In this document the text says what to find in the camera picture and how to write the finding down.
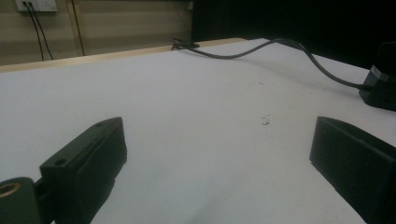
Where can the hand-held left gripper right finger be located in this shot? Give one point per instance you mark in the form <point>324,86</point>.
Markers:
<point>355,161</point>

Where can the white wall socket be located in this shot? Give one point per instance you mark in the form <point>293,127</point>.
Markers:
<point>36,5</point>

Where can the black curtain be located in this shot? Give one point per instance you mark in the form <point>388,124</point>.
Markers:
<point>292,21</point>

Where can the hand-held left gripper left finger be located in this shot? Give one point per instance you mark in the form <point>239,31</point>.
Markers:
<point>84,168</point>

